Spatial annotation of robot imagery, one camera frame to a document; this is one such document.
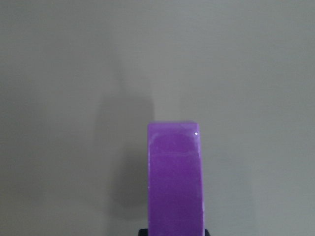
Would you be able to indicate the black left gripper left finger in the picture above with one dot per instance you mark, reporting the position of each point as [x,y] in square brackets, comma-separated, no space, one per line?
[143,232]

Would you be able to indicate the purple trapezoid block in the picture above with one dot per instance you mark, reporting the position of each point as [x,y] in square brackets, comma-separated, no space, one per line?
[175,186]

